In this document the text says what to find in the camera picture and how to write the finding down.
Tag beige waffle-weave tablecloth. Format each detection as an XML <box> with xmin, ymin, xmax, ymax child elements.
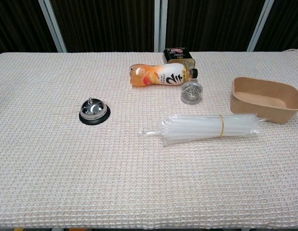
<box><xmin>0</xmin><ymin>49</ymin><xmax>298</xmax><ymax>229</ymax></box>

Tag grey metal frame post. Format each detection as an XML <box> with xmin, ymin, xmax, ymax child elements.
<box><xmin>154</xmin><ymin>0</ymin><xmax>168</xmax><ymax>52</ymax></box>
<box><xmin>246</xmin><ymin>0</ymin><xmax>274</xmax><ymax>52</ymax></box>
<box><xmin>38</xmin><ymin>0</ymin><xmax>67</xmax><ymax>53</ymax></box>

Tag brown kraft paper tray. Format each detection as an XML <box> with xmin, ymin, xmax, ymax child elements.
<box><xmin>230</xmin><ymin>77</ymin><xmax>298</xmax><ymax>125</ymax></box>

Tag bundle of wrapped clear straws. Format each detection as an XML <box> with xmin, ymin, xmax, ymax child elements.
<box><xmin>138</xmin><ymin>113</ymin><xmax>270</xmax><ymax>147</ymax></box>

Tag yellow rubber band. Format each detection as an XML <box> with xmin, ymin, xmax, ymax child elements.
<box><xmin>219</xmin><ymin>114</ymin><xmax>225</xmax><ymax>138</ymax></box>

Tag orange juice plastic bottle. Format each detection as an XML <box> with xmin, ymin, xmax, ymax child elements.
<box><xmin>129</xmin><ymin>63</ymin><xmax>199</xmax><ymax>87</ymax></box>

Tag black gold metal tin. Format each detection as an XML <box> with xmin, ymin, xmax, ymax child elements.
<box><xmin>162</xmin><ymin>47</ymin><xmax>196</xmax><ymax>69</ymax></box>

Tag silver desk call bell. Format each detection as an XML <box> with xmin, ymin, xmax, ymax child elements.
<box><xmin>78</xmin><ymin>97</ymin><xmax>111</xmax><ymax>126</ymax></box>

